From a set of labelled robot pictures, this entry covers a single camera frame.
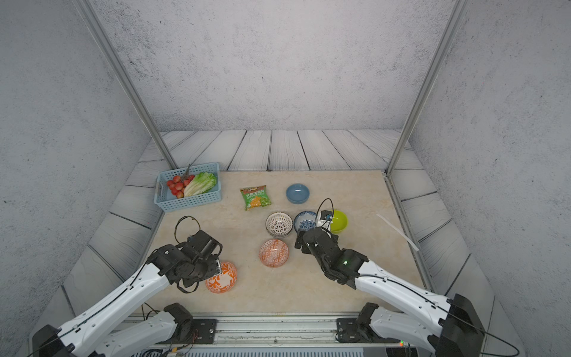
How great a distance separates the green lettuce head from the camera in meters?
1.07

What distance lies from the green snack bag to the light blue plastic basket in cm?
12

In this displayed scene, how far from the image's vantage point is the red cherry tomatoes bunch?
1.10 m

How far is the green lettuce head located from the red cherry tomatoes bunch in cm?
1

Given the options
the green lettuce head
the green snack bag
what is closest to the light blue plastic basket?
the green lettuce head

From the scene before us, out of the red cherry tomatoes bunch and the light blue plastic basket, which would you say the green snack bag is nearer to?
the light blue plastic basket

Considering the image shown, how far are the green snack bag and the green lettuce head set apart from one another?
0.15 meters

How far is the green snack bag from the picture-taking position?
3.50 feet

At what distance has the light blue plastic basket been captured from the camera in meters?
1.04
